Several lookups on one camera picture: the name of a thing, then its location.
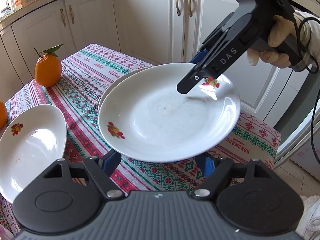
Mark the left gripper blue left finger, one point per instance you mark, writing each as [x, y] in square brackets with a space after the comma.
[99, 171]

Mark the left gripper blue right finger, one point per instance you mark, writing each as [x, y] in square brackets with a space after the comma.
[216, 172]

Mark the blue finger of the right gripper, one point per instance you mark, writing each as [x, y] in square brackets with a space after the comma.
[199, 56]

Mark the white plate with fruit print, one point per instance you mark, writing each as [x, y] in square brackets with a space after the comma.
[147, 119]

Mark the white kitchen cabinets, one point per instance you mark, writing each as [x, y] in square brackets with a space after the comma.
[155, 31]

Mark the patterned red green tablecloth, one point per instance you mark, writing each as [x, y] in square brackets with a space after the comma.
[86, 75]

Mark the orange with green leaf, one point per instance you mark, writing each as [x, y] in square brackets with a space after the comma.
[48, 68]

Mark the bumpy top orange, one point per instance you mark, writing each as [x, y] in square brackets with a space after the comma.
[3, 115]

